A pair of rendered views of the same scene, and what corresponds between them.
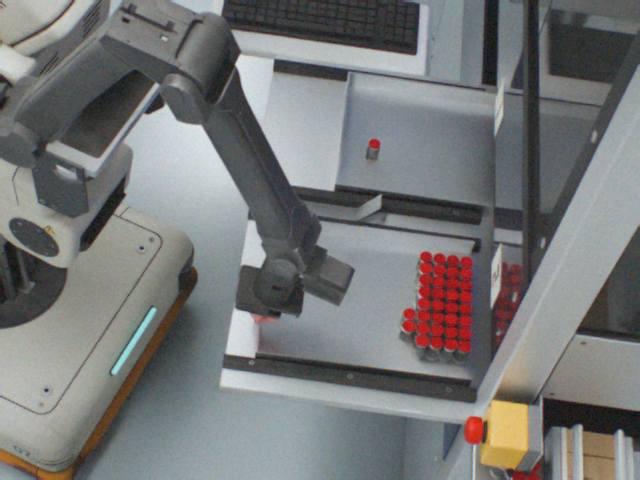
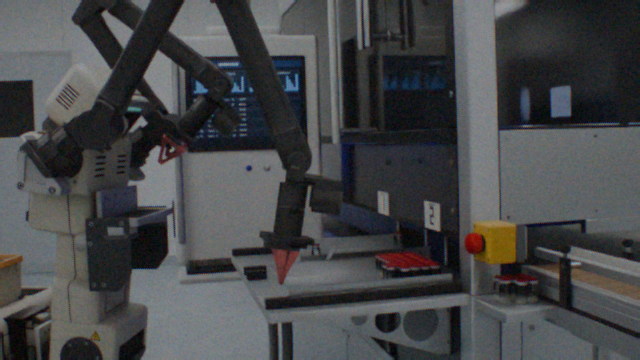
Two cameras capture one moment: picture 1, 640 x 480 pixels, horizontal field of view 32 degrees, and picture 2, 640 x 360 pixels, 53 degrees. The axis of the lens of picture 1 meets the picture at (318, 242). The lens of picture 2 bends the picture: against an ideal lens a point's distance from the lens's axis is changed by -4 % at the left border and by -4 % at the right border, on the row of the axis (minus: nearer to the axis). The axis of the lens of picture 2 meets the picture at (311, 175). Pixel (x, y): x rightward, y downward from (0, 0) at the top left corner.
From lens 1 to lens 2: 1.37 m
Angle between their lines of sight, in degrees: 54
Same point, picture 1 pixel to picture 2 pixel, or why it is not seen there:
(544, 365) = (493, 176)
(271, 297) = (290, 225)
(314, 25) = not seen: hidden behind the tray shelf
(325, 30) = not seen: hidden behind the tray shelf
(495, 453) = (496, 239)
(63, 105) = (133, 62)
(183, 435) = not seen: outside the picture
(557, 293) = (475, 81)
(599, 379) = (530, 184)
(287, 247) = (295, 138)
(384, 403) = (399, 301)
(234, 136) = (250, 23)
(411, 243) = (366, 267)
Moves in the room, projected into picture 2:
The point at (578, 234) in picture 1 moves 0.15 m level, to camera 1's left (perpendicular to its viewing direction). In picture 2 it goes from (467, 14) to (392, 13)
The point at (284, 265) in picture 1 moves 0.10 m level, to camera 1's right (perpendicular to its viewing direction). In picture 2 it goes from (296, 161) to (347, 159)
